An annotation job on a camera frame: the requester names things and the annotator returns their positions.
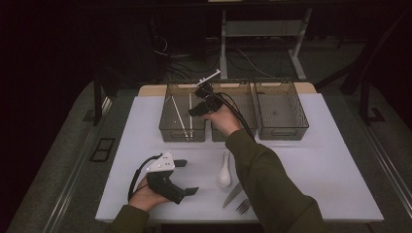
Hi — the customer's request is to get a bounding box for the person's left hand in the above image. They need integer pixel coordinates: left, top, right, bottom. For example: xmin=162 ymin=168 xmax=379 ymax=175
xmin=128 ymin=177 xmax=171 ymax=213

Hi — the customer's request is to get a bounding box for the clear brown plastic bin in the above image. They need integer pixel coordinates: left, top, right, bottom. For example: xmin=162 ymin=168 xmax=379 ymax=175
xmin=210 ymin=82 xmax=258 ymax=143
xmin=158 ymin=83 xmax=207 ymax=143
xmin=253 ymin=81 xmax=310 ymax=141

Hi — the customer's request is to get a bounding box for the metal floor rail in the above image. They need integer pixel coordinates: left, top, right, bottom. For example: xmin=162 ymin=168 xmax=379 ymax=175
xmin=42 ymin=96 xmax=114 ymax=233
xmin=356 ymin=122 xmax=412 ymax=210

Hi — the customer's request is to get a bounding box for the white table mat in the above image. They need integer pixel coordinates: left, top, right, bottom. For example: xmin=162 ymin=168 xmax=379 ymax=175
xmin=95 ymin=92 xmax=385 ymax=224

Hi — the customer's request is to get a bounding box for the white ceramic spoon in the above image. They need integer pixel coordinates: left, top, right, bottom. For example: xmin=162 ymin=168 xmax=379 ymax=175
xmin=216 ymin=150 xmax=233 ymax=188

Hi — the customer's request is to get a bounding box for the metal table knife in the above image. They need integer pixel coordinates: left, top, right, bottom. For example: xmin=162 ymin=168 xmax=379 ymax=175
xmin=222 ymin=183 xmax=244 ymax=209

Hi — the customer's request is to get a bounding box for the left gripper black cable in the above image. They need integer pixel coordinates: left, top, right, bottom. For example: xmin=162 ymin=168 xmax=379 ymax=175
xmin=127 ymin=153 xmax=163 ymax=202

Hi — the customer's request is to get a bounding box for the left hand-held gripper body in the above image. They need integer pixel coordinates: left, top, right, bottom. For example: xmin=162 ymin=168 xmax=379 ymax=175
xmin=145 ymin=150 xmax=189 ymax=205

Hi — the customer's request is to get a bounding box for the white floor cable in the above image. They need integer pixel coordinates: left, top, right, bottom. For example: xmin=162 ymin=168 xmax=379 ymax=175
xmin=235 ymin=48 xmax=277 ymax=80

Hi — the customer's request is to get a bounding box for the person's right hand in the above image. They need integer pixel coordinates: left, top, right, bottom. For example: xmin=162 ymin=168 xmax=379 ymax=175
xmin=197 ymin=108 xmax=242 ymax=138

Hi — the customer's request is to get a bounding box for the black metal stand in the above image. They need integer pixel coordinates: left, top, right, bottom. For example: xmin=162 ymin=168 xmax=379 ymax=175
xmin=359 ymin=77 xmax=387 ymax=125

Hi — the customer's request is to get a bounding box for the white metal desk frame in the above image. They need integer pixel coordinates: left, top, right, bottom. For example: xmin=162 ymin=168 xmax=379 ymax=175
xmin=219 ymin=8 xmax=314 ymax=82

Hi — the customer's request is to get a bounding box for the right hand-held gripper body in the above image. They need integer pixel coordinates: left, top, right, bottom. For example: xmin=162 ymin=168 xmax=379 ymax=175
xmin=193 ymin=68 xmax=225 ymax=117

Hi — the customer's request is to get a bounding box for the black floor cable bundle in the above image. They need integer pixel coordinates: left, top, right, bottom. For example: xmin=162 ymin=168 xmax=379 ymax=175
xmin=150 ymin=16 xmax=222 ymax=82

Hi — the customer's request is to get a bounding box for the metal fork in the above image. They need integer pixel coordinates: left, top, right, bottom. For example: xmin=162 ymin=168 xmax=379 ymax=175
xmin=235 ymin=198 xmax=252 ymax=216

